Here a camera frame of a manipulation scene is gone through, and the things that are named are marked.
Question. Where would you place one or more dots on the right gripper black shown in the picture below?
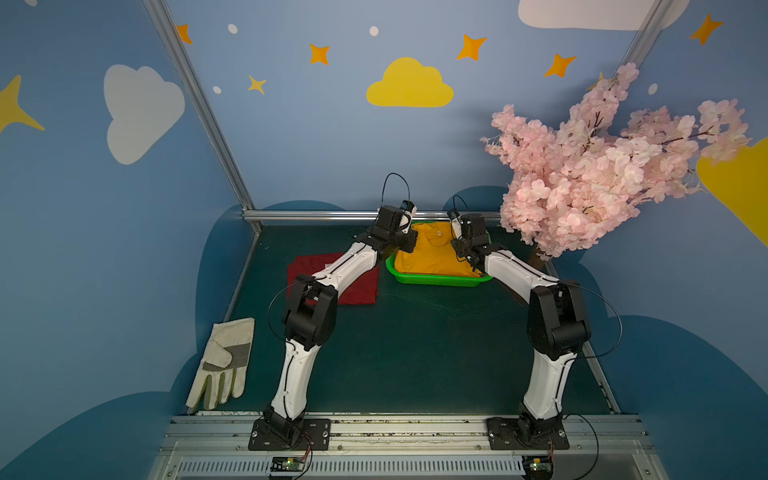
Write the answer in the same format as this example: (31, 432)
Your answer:
(472, 253)

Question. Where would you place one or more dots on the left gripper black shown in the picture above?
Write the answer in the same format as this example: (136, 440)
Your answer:
(405, 238)

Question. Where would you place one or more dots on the yellow t-shirt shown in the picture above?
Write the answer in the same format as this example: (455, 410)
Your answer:
(433, 254)

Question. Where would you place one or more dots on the dark red t-shirt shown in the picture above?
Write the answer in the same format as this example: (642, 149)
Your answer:
(362, 292)

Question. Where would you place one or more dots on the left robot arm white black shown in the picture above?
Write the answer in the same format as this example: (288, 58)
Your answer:
(311, 311)

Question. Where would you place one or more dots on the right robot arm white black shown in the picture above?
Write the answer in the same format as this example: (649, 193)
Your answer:
(557, 325)

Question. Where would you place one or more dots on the green plastic basket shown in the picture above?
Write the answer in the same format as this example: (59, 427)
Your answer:
(433, 280)

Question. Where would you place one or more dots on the pink artificial blossom tree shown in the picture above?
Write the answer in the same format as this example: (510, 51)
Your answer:
(575, 183)

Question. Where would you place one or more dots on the beige work glove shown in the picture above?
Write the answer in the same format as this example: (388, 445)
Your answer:
(222, 371)

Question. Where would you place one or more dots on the right circuit board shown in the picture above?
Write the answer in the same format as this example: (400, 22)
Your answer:
(537, 468)

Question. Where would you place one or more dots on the circuit board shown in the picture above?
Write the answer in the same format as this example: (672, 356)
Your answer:
(537, 468)
(287, 465)

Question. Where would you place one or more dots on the left circuit board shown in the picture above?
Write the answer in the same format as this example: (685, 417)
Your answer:
(287, 465)

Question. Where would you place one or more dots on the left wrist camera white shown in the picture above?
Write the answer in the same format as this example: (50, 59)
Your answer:
(408, 211)

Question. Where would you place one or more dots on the aluminium back frame bar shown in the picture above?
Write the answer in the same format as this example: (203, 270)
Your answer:
(346, 216)

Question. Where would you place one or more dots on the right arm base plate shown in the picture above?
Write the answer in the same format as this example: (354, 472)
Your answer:
(507, 433)

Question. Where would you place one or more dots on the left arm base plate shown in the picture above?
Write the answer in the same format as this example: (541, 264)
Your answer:
(315, 433)

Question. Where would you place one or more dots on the right aluminium frame post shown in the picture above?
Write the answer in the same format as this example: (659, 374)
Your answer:
(647, 34)

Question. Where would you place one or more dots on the aluminium frame post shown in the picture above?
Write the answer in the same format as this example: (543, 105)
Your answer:
(163, 22)
(647, 34)

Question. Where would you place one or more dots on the aluminium front rail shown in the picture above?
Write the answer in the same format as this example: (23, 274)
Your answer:
(408, 446)

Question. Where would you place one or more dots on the left aluminium frame post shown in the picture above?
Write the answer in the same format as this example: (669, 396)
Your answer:
(163, 22)

